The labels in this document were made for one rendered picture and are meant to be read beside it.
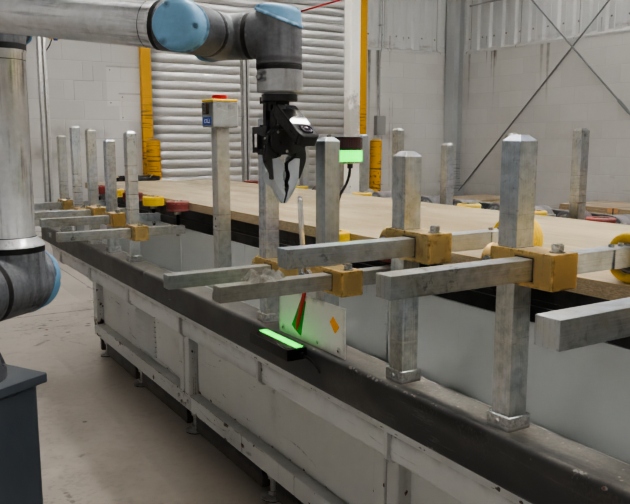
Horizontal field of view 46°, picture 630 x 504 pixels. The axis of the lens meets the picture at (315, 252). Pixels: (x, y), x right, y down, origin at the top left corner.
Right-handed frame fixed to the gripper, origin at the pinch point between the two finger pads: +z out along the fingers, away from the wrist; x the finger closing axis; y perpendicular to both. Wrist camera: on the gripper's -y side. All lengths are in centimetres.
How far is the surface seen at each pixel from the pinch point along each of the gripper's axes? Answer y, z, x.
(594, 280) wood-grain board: -53, 11, -27
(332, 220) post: -5.1, 4.6, -7.9
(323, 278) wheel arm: -8.9, 15.3, -3.4
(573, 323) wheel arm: -84, 5, 17
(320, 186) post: -3.4, -2.1, -6.1
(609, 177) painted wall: 467, 36, -729
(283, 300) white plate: 10.6, 23.6, -5.4
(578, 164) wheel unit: 23, -4, -115
